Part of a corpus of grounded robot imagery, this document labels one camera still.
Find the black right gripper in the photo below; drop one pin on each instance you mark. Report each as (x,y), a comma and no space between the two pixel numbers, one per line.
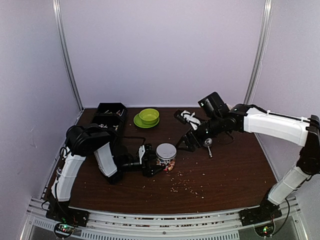
(187,137)

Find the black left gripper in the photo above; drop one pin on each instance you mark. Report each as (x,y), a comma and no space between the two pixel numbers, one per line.
(144,167)

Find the clear plastic jar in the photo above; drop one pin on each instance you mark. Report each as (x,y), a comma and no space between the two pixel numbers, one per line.
(167,164)

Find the silver metal scoop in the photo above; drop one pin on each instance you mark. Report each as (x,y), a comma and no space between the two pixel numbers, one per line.
(207,144)

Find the silver jar lid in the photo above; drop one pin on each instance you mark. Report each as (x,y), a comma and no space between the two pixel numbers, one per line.
(166,151)

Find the green bowl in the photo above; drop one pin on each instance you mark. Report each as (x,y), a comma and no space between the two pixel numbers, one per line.
(149,114)

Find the green saucer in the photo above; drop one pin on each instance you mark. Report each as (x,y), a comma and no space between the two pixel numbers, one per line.
(139,123)

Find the black three-compartment candy tray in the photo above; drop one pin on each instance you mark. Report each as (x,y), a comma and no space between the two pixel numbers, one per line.
(111,116)

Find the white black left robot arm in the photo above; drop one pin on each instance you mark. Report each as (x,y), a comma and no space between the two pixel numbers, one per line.
(113,159)

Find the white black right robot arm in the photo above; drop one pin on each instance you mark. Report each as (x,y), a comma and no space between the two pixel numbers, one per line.
(304,132)

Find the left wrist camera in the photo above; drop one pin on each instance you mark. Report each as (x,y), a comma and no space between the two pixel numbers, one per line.
(141,152)

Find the front aluminium rail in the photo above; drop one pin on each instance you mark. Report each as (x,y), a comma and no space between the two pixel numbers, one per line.
(219,225)

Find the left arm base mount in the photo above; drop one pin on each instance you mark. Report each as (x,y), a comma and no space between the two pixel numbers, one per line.
(67,219)

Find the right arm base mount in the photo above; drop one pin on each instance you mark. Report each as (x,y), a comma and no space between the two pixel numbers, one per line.
(262,216)

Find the right aluminium frame post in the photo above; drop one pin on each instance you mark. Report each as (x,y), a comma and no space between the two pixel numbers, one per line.
(261,47)

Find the aluminium frame post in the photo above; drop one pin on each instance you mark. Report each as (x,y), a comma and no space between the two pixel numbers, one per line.
(261,47)
(66,57)

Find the left aluminium frame post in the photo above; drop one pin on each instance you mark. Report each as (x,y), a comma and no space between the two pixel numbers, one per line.
(66,57)

